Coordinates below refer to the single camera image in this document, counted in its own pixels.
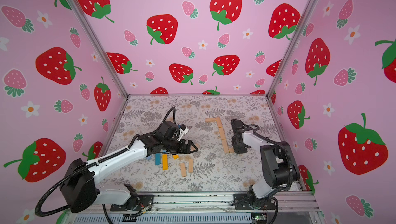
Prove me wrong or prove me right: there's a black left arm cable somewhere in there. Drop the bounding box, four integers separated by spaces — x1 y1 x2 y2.
34 106 177 218

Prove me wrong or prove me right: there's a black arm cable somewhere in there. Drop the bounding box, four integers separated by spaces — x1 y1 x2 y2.
34 106 177 218
230 118 301 224

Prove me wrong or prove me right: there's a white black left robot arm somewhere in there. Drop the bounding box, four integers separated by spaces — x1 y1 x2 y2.
60 132 198 213

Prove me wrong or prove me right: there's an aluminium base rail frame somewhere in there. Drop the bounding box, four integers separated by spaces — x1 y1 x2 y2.
61 191 326 224

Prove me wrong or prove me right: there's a teal wooden block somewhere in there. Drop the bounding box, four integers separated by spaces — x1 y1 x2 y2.
155 153 161 165

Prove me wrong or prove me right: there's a long yellow wooden block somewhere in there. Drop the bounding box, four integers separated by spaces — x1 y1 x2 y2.
162 154 169 170

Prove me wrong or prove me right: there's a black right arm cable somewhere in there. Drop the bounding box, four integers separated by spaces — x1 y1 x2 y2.
230 118 301 224

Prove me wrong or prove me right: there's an aluminium corner post left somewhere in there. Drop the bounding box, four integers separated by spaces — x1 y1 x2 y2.
67 0 129 99

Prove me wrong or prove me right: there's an aluminium corner post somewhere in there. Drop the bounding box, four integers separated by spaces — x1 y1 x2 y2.
267 0 319 100
67 0 129 99

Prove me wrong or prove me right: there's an aluminium corner post right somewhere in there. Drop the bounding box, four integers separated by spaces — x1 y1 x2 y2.
267 0 319 100

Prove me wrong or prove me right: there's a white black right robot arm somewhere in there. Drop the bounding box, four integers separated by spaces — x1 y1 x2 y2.
232 130 300 208

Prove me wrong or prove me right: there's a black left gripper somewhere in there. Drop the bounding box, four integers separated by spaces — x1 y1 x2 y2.
161 139 199 154

